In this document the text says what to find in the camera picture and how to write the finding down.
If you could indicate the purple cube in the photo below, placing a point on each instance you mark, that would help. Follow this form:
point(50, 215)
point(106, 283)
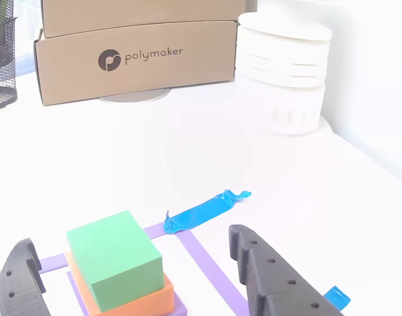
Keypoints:
point(181, 307)

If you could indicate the polymaker printed cardboard box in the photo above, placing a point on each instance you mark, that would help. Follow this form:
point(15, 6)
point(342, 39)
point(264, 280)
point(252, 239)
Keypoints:
point(138, 59)

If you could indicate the grey round disc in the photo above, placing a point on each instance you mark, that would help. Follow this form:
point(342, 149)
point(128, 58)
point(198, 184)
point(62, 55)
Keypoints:
point(135, 97)

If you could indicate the blue tape strip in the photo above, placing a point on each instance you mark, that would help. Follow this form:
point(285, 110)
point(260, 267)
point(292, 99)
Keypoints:
point(200, 214)
point(337, 298)

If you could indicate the white slotted printed cylinder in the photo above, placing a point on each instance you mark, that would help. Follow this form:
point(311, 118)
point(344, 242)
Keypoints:
point(283, 72)

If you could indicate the purple square frame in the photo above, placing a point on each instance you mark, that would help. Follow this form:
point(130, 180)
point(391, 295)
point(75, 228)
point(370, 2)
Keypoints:
point(207, 263)

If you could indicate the green cube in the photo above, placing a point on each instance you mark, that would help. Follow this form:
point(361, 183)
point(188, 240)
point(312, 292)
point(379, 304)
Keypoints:
point(115, 256)

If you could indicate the orange cube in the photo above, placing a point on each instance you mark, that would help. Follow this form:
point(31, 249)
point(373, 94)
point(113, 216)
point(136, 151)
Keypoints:
point(154, 303)

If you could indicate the black mesh bin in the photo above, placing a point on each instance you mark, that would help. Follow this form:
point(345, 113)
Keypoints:
point(1, 56)

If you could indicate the plain cardboard box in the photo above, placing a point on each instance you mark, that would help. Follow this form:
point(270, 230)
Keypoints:
point(138, 13)

